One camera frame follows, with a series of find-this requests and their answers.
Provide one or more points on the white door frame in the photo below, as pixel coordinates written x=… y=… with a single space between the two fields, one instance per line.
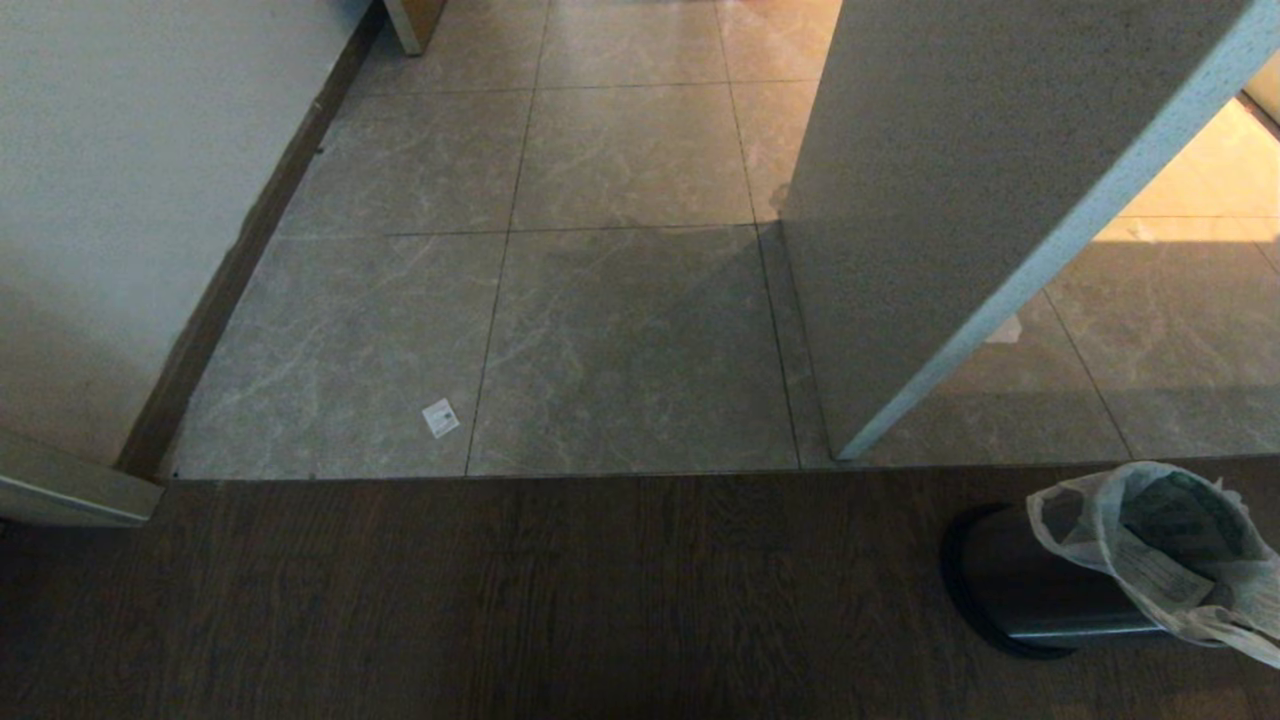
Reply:
x=70 y=490

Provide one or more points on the steel trash bin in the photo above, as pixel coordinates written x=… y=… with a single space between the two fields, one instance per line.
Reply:
x=1040 y=590

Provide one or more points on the wooden door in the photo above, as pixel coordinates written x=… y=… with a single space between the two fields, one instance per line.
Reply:
x=418 y=20

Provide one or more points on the clear plastic trash bag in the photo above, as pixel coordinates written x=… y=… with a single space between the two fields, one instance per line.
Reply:
x=1150 y=545

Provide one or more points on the white paper scrap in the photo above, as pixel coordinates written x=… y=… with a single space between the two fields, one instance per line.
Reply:
x=1005 y=331

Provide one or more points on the small white floor sticker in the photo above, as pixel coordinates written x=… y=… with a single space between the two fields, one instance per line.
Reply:
x=440 y=418

